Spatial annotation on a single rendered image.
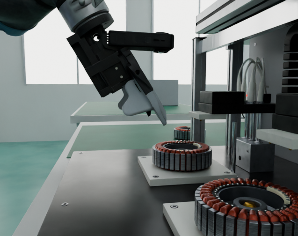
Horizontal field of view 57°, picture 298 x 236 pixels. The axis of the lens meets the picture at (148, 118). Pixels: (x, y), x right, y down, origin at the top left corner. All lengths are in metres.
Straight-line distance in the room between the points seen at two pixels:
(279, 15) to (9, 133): 5.04
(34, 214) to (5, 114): 4.83
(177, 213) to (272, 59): 0.48
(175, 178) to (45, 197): 0.22
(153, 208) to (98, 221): 0.07
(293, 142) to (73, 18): 0.36
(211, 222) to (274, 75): 0.49
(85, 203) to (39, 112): 4.72
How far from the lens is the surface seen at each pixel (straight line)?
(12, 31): 0.57
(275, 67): 0.70
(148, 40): 0.47
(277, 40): 0.71
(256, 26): 0.48
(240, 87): 0.58
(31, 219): 0.43
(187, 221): 0.32
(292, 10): 0.42
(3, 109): 5.25
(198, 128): 0.72
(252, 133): 0.57
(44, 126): 5.11
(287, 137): 0.29
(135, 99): 0.43
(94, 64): 0.45
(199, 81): 0.72
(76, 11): 0.47
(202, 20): 0.72
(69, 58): 5.02
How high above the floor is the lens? 0.93
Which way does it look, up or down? 6 degrees down
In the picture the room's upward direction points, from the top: straight up
